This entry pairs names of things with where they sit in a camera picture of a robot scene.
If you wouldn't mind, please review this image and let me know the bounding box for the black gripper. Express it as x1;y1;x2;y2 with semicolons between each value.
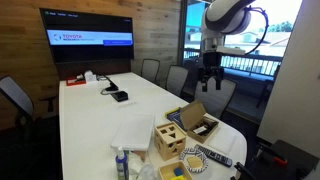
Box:
198;51;225;93

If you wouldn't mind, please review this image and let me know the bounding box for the small black box device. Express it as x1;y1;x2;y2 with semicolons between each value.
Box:
110;90;129;103

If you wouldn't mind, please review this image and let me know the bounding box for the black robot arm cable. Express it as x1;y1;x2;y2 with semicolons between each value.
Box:
244;5;270;56

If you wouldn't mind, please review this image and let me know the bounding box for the black remote control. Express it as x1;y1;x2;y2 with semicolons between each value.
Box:
193;143;234;168

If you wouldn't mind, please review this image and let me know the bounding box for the blue white patterned plate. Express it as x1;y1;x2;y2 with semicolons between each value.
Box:
179;147;210;174

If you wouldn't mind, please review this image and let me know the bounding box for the wooden shape sorter cube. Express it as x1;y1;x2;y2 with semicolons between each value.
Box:
153;121;187;162

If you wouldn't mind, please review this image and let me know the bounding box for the dark office chair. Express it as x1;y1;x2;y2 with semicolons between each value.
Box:
255;64;282;109

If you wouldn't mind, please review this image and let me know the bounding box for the blue toy block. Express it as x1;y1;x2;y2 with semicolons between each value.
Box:
173;167;185;177

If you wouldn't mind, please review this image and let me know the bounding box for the tan wooden square piece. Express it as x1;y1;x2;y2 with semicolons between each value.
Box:
186;155;203;170

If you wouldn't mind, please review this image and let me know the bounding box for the gray mesh office chair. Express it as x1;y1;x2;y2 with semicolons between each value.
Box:
140;58;161;85
193;77;238;120
165;64;190;98
0;75;58;134

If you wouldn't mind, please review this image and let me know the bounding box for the blue pad with yellow edge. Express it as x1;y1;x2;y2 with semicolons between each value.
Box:
165;106;188;132

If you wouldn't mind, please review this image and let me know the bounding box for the black robot stand board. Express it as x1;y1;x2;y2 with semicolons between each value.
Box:
233;139;320;180

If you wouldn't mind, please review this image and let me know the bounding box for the red tray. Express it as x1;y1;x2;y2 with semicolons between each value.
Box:
65;75;87;87

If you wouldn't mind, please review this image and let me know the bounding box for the spray bottle with blue label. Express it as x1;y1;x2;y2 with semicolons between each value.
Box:
115;145;130;180

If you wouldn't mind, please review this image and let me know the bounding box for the open cardboard box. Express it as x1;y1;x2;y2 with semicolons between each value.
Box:
179;99;220;144

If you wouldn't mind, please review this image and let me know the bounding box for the small open wooden tray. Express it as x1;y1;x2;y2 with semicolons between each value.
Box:
157;160;194;180

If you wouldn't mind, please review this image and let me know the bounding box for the wall mounted TV screen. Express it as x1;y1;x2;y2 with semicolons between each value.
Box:
39;7;135;65

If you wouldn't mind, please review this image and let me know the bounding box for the balcony railing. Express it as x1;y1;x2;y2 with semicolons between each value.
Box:
183;48;284;78

